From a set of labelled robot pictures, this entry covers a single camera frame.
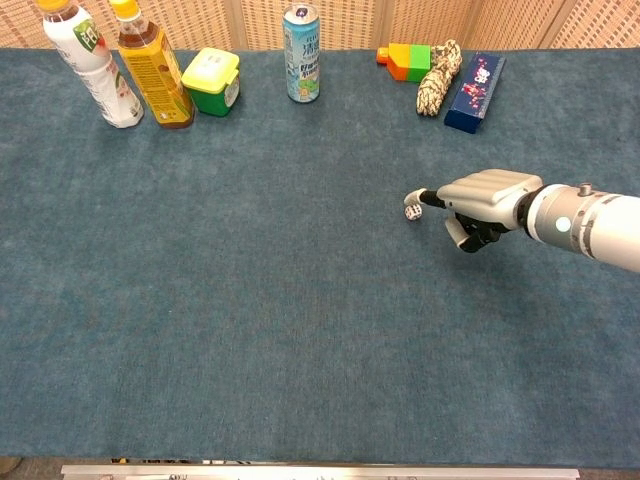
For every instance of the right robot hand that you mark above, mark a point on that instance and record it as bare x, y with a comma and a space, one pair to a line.
487, 200

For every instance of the small white die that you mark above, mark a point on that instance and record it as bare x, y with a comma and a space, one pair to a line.
413, 212

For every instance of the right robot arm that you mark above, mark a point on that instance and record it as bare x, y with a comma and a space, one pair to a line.
582, 222

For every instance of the dark blue rectangular box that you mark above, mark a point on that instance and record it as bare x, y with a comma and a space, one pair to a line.
475, 95

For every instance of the orange green toy blocks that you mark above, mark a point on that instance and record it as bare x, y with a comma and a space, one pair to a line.
407, 61

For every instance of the woven folding screen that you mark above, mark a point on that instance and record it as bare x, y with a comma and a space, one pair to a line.
450, 22

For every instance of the blue-green felt table mat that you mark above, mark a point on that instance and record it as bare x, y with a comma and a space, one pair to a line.
280, 280

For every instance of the light blue drink can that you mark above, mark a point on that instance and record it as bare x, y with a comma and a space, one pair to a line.
301, 55

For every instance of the green box yellow lid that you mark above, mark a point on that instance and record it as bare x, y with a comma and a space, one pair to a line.
212, 80

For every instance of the yellow tea bottle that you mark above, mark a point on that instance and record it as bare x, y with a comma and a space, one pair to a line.
152, 70

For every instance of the white drink bottle yellow cap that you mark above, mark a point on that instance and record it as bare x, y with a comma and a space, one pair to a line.
95, 70

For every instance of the aluminium profile rail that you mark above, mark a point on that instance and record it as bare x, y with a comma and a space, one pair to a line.
320, 472

